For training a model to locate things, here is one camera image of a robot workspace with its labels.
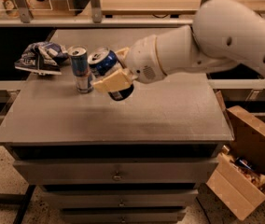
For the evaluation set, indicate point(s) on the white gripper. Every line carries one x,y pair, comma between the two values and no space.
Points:
142,61

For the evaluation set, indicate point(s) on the blue pepsi can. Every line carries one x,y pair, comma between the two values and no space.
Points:
102,61

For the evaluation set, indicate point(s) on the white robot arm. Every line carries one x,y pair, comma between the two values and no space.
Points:
223,34

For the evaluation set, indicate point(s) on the red bull can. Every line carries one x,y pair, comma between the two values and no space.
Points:
81,71

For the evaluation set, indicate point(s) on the blue can in box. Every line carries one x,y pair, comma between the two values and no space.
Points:
243,163

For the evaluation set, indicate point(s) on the crumpled blue chip bag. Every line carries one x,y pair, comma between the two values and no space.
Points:
43,58

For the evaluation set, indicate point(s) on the grey drawer cabinet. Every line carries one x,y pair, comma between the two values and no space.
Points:
163,139

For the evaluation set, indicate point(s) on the top drawer knob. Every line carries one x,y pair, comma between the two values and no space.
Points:
117,176

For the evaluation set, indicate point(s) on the drawer knob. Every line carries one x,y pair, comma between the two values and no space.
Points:
121,203
123,220
117,176

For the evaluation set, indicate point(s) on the middle drawer knob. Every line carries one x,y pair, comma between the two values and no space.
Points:
121,203

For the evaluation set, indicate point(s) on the bottom drawer knob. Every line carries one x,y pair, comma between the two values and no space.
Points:
123,220

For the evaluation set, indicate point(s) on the open cardboard box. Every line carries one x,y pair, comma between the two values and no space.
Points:
241,190

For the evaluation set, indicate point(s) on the metal railing frame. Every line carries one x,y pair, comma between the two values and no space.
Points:
63,13

